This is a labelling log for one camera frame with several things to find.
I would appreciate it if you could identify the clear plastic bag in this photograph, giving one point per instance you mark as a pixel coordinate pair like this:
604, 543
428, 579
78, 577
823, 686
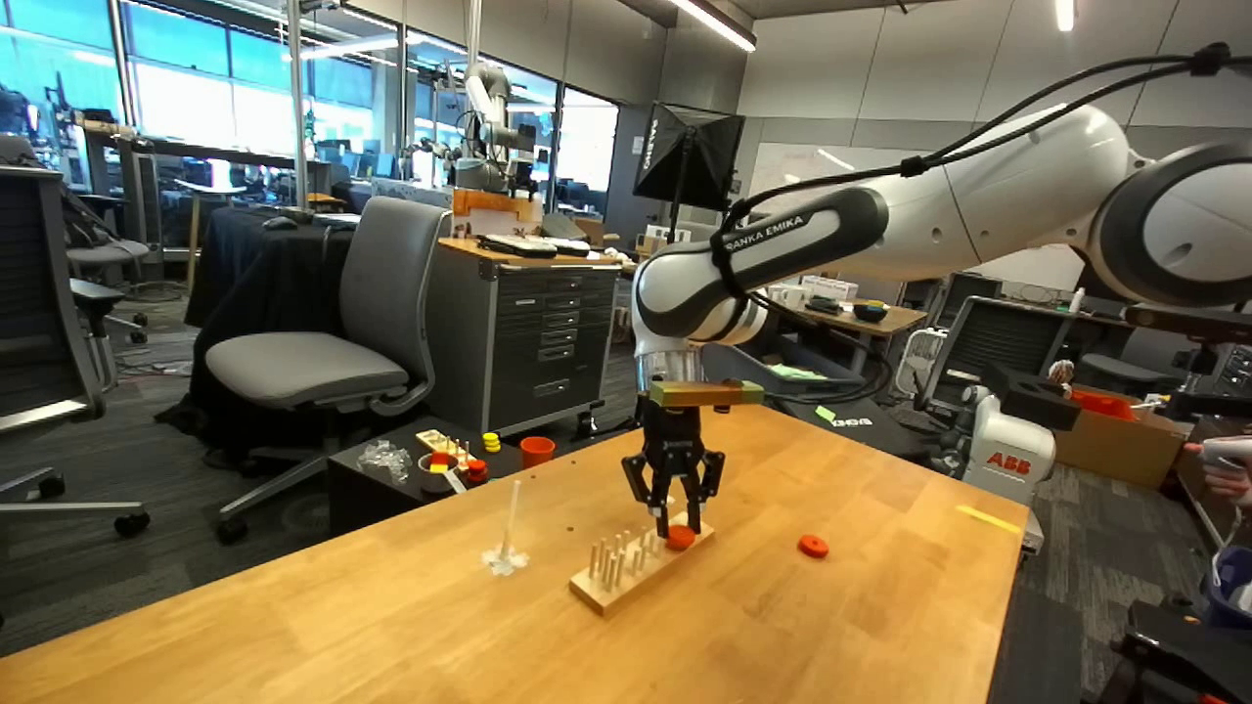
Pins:
384, 460

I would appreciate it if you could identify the orange disc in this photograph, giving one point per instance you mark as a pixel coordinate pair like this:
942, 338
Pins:
681, 538
813, 547

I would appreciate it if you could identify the blue bucket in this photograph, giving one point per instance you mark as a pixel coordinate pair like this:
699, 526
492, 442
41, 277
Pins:
1232, 592

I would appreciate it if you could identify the black softbox light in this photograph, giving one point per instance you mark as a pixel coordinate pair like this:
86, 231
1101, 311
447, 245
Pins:
690, 156

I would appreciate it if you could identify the bowl with coloured pieces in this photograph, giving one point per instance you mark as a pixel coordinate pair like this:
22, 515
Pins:
436, 471

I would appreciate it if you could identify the grey background robot arm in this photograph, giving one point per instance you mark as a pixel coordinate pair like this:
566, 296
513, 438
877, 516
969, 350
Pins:
486, 117

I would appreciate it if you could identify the grey tool cabinet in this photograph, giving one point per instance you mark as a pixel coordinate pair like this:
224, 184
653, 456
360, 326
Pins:
533, 337

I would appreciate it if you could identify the wooden peg board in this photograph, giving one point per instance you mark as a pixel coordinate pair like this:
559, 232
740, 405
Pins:
626, 579

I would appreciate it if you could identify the low black side table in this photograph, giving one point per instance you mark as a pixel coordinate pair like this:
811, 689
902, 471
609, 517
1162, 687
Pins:
372, 494

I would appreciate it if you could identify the black mesh office chair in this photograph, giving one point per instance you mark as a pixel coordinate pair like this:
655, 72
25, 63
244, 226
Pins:
998, 342

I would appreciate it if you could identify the cardboard box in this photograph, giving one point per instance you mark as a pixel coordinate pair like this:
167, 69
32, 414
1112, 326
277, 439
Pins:
1115, 445

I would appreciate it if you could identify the hand controller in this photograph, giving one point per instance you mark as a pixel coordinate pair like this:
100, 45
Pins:
1230, 450

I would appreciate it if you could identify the orange cup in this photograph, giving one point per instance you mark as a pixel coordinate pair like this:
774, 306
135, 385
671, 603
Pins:
537, 453

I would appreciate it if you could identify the red round piece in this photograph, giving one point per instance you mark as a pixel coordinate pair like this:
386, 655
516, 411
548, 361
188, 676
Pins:
476, 471

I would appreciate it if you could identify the green sticky note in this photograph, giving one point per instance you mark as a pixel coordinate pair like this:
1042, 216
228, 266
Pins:
826, 413

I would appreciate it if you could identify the small white robot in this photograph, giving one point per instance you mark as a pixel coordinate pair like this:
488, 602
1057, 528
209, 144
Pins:
1007, 455

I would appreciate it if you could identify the grey office chair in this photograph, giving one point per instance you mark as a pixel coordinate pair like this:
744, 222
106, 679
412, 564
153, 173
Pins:
313, 367

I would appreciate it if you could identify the small wooden peg toy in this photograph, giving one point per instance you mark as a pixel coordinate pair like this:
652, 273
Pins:
440, 442

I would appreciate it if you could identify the wooden desk with items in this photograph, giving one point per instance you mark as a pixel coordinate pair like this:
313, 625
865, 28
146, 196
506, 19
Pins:
861, 318

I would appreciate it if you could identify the person's hand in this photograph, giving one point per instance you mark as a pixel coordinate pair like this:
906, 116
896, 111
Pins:
1234, 479

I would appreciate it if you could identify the clear plastic rod stand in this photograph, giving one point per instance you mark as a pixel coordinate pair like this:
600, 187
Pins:
507, 557

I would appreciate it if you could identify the stack of yellow rings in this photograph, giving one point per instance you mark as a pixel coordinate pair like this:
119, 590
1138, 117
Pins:
491, 443

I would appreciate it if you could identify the table with black cloth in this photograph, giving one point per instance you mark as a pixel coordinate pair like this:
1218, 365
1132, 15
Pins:
264, 284

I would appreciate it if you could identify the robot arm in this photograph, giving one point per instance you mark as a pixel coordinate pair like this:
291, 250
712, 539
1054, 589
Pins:
1017, 186

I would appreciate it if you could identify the yellow tape strip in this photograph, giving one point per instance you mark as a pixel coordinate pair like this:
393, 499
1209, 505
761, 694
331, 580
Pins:
988, 518

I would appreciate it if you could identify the dark mesh office chair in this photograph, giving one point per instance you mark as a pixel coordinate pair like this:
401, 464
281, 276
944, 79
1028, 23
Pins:
39, 293

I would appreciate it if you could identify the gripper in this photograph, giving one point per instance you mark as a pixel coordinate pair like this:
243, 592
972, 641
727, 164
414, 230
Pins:
673, 440

